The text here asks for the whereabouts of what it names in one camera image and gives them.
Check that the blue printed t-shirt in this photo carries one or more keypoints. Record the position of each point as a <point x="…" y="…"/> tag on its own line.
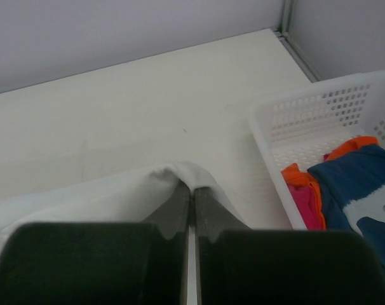
<point x="353" y="194"/>

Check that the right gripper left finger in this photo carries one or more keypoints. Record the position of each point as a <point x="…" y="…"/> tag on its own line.
<point x="100" y="262"/>

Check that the white t-shirt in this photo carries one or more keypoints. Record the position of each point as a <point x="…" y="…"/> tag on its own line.
<point x="125" y="197"/>

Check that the white plastic laundry basket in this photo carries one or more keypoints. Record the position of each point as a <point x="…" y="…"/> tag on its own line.
<point x="304" y="124"/>

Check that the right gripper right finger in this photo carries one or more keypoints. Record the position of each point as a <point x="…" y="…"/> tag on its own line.
<point x="239" y="265"/>

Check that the orange garment in basket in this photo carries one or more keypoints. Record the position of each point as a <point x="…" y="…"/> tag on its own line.
<point x="293" y="176"/>

